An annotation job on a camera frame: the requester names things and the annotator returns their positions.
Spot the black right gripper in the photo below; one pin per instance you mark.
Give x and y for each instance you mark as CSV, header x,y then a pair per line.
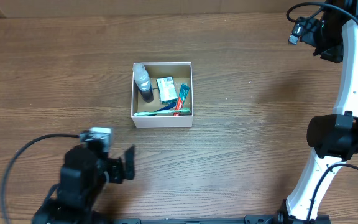
x,y
333,53

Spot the green white soap box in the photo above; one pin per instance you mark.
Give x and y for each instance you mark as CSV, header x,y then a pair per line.
x,y
167,90

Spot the white cardboard box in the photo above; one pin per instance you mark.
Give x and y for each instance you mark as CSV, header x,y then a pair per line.
x,y
182,73

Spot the clear bottle with black cap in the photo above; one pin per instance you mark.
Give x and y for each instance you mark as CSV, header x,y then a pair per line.
x,y
143,82

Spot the green white toothbrush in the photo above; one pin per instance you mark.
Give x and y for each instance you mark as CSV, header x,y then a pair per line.
x,y
147,113

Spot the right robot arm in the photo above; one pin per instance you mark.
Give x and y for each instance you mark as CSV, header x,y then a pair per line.
x,y
333,139

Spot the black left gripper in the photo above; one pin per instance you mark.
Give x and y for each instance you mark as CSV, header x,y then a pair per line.
x,y
114,164

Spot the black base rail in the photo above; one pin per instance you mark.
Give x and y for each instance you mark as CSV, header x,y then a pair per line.
x,y
191,221

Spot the blue disposable razor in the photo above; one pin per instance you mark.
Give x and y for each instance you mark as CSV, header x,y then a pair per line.
x,y
167,109

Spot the Colgate toothpaste tube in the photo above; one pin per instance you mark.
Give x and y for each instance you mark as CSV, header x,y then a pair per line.
x,y
182,96

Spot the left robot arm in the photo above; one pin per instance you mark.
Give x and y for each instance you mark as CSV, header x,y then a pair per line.
x,y
83,176

